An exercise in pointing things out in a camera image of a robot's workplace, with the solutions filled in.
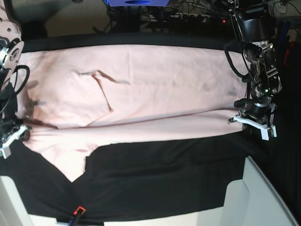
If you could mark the black power strip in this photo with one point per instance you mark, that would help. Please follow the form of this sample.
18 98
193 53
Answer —
179 17

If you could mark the red clamp at right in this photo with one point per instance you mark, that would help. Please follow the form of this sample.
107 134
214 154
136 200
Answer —
287 58

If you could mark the white frame left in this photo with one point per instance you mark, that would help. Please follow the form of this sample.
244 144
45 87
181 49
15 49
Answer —
12 209

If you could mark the light pink T-shirt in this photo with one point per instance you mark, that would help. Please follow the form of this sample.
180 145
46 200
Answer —
85 98

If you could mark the black table cloth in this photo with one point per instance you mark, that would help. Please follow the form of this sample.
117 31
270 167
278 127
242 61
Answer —
139 181

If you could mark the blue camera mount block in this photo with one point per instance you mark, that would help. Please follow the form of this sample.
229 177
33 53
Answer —
120 3

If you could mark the red clamp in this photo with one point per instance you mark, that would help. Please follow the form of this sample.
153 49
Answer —
76 216
287 58

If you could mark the white frame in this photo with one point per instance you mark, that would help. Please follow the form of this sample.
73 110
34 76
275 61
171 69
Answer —
253 201
12 209

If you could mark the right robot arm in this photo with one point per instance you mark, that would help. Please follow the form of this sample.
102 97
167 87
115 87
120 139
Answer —
15 105

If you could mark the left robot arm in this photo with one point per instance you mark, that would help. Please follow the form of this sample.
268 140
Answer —
254 30

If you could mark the white frame right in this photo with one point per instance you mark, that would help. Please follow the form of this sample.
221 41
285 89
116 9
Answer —
253 201

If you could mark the red clamp at bottom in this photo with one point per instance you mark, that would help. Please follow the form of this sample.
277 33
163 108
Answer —
76 216

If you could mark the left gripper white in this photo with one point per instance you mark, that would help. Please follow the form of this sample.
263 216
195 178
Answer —
258 116

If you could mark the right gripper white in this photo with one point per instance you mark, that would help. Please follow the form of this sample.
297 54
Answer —
15 132

